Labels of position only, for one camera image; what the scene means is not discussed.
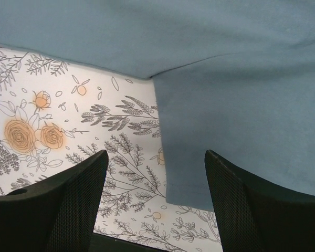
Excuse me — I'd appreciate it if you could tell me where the floral table mat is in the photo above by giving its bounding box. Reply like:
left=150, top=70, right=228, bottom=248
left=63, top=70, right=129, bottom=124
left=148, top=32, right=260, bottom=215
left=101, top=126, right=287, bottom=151
left=0, top=47, right=222, bottom=251

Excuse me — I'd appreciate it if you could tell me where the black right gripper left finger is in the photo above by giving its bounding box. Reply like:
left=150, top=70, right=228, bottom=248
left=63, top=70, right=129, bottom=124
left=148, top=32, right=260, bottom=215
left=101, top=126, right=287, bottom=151
left=0, top=150, right=108, bottom=251

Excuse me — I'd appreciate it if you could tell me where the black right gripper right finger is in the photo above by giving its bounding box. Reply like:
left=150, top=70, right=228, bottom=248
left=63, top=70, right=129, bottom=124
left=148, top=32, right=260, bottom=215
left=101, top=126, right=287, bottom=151
left=205, top=150, right=315, bottom=251

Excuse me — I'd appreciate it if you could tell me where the blue-grey t shirt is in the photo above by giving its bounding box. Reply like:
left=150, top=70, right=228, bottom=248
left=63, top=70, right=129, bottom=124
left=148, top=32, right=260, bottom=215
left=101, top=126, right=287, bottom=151
left=0, top=1, right=315, bottom=210

